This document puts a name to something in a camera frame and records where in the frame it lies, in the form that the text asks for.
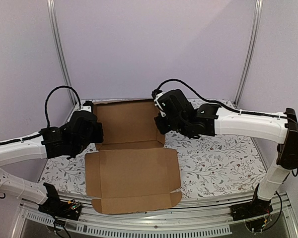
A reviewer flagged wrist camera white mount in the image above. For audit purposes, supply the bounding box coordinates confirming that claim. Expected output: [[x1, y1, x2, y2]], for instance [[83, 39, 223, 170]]
[[80, 100, 94, 113], [151, 89, 166, 117]]

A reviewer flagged left aluminium frame post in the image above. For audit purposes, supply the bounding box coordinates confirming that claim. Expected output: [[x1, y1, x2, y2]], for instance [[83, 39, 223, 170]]
[[46, 0, 76, 105]]

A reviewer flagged brown cardboard box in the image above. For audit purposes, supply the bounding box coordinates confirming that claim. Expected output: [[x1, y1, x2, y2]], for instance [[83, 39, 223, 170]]
[[85, 99, 182, 215]]

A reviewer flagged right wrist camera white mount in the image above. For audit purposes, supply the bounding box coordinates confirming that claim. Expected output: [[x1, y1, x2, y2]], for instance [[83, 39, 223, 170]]
[[151, 89, 166, 117]]

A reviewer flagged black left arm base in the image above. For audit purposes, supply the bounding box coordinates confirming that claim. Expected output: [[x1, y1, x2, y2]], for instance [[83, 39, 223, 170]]
[[38, 183, 82, 221]]

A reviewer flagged aluminium frame post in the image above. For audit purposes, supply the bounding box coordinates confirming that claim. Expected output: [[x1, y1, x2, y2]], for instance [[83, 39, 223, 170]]
[[233, 0, 263, 107], [46, 0, 76, 105]]

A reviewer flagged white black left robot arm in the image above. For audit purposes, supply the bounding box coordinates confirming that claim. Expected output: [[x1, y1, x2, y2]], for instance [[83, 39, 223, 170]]
[[0, 110, 103, 215]]

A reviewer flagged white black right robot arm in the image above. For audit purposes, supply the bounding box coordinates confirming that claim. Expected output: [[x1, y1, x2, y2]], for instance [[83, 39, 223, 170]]
[[151, 89, 298, 216]]

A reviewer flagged aluminium front rail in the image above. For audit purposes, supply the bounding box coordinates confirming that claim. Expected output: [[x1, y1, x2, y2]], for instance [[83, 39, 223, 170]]
[[12, 192, 298, 238]]

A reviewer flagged right aluminium frame post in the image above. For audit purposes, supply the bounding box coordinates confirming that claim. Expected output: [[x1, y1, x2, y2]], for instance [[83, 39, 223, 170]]
[[233, 0, 263, 107]]

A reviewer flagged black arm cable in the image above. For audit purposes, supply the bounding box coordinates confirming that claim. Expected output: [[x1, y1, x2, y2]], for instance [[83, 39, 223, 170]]
[[156, 78, 298, 139], [44, 85, 81, 128]]

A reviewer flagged floral patterned table mat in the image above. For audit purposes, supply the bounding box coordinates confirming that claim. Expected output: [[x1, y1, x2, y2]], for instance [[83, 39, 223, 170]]
[[40, 132, 265, 198]]

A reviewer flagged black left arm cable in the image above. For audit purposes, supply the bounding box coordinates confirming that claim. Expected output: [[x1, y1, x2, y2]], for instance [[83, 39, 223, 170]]
[[44, 85, 81, 128]]

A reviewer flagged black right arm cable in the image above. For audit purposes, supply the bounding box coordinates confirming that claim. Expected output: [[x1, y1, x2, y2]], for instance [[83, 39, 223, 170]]
[[156, 78, 298, 139]]

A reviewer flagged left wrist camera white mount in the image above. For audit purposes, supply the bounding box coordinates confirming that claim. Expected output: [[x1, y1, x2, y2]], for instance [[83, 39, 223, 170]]
[[80, 100, 94, 113]]

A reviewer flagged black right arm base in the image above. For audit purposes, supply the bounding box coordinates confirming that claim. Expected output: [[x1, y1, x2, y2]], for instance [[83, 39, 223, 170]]
[[230, 191, 273, 221]]

